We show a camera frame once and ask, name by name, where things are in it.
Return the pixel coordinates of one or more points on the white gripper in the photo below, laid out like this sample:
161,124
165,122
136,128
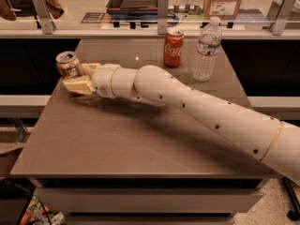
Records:
101,80

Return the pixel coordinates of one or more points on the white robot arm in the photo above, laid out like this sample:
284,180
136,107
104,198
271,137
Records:
273,142

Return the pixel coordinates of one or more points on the red Coca-Cola can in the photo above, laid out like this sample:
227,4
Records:
173,44

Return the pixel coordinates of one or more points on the brown jacket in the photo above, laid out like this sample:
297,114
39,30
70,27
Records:
11,9

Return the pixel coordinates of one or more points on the grey tray bin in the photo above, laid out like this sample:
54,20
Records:
134,0

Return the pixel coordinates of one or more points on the grey table drawer cabinet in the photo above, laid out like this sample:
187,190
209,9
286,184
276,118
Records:
149,206

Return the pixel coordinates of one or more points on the clear plastic water bottle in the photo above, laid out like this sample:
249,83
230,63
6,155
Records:
207,50

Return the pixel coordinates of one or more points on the colourful clutter on floor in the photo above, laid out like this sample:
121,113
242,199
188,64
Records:
37,213

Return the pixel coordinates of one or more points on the cardboard box with label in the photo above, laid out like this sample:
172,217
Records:
224,9

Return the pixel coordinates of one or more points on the left metal railing bracket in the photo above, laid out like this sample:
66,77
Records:
44,17

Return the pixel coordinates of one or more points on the metal railing bracket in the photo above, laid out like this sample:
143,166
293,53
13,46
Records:
44,17
284,15
162,16

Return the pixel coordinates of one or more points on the middle metal railing bracket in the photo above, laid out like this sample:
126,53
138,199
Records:
162,16

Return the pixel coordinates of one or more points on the right metal railing bracket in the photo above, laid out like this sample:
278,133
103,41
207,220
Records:
284,15

